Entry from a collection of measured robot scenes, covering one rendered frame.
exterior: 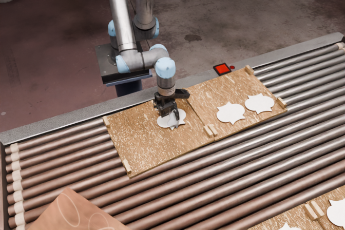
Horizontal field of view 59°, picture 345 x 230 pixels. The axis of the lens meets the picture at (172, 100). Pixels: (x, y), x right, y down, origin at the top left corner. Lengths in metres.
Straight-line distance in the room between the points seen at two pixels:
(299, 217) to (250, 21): 2.93
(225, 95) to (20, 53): 2.65
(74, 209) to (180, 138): 0.53
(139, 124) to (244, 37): 2.38
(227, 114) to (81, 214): 0.77
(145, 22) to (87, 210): 0.94
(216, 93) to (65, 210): 0.89
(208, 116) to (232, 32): 2.29
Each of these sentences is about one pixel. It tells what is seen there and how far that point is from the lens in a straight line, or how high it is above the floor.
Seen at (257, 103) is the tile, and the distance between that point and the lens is 1.54.
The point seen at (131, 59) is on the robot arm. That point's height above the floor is 1.27.
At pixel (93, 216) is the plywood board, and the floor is 1.04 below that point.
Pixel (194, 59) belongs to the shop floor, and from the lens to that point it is 3.22.
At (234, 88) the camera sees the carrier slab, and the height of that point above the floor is 0.94.
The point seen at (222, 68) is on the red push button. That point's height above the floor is 0.93.
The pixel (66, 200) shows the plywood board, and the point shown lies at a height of 1.04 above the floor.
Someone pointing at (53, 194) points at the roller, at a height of 0.92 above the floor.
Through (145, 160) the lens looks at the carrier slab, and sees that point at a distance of 1.32.
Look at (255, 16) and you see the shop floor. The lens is 4.00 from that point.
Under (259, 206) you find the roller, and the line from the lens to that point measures 1.28.
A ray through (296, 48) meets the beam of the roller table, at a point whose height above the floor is 0.92.
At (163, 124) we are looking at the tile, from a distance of 1.41.
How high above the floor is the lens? 2.06
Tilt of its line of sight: 47 degrees down
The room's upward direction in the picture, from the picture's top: 1 degrees counter-clockwise
